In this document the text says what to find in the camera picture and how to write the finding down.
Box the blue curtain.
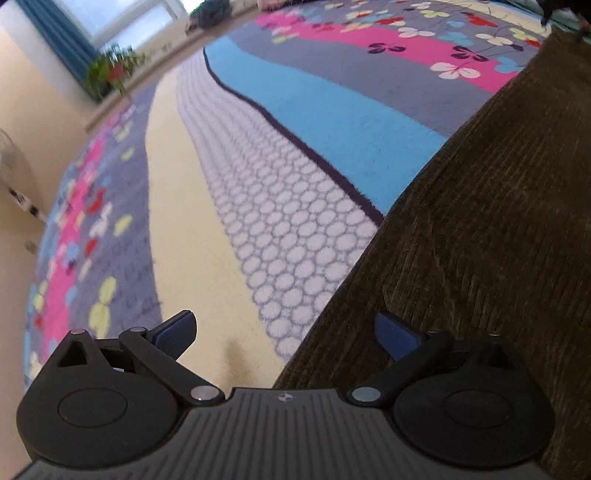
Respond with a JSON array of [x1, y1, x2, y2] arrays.
[[16, 0, 99, 86]]

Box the white standing fan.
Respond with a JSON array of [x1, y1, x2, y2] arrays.
[[0, 130, 47, 223]]

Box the window with white frame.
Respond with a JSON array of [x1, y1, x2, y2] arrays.
[[56, 0, 202, 50]]

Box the brown corduroy pants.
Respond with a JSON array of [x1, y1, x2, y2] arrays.
[[276, 29, 590, 479]]

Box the potted green plant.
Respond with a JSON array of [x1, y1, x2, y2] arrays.
[[85, 45, 147, 102]]

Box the colourful floral bed blanket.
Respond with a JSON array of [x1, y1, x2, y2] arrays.
[[23, 1, 549, 389]]

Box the dark cloth on windowsill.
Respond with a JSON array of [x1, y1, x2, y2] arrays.
[[189, 0, 232, 29]]

